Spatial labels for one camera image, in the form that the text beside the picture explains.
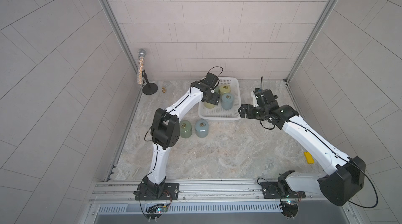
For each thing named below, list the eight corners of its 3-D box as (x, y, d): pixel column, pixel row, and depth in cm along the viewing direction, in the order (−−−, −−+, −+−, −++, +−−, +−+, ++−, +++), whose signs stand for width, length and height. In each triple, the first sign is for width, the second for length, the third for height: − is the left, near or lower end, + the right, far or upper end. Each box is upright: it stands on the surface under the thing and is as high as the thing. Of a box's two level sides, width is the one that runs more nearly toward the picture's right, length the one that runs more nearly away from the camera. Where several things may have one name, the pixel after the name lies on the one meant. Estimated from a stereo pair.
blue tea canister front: (195, 137, 90) (195, 130, 84) (196, 123, 96) (195, 116, 89) (208, 137, 90) (208, 130, 84) (208, 123, 96) (208, 116, 89)
